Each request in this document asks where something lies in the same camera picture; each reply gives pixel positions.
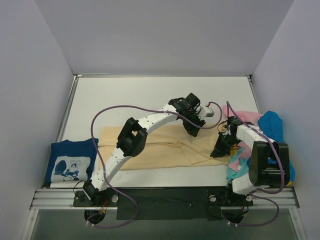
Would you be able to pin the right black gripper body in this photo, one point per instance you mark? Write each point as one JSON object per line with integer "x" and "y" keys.
{"x": 223, "y": 144}

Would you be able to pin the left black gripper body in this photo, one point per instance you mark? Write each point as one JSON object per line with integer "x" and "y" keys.
{"x": 191, "y": 122}

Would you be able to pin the beige t shirt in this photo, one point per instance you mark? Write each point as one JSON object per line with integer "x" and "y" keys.
{"x": 170, "y": 146}

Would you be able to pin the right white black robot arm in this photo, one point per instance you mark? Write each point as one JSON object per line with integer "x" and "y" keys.
{"x": 252, "y": 136}

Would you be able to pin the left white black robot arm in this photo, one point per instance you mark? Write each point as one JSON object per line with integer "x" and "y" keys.
{"x": 132, "y": 138}

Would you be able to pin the yellow t shirt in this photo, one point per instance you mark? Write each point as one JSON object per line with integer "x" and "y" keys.
{"x": 263, "y": 170}

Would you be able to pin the teal t shirt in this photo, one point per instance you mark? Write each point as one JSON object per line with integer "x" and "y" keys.
{"x": 238, "y": 165}

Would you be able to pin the pink t shirt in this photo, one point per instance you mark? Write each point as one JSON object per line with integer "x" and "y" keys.
{"x": 244, "y": 116}

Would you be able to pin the bright blue t shirt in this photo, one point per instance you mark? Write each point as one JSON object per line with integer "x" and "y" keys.
{"x": 272, "y": 126}

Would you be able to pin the navy printed folded t shirt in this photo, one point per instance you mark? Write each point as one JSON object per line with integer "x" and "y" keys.
{"x": 71, "y": 161}

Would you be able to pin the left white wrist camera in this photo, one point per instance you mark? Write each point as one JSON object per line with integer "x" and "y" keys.
{"x": 205, "y": 112}

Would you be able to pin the aluminium front rail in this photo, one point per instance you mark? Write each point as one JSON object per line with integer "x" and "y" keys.
{"x": 63, "y": 199}

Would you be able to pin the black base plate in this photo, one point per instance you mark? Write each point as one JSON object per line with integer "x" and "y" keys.
{"x": 170, "y": 203}

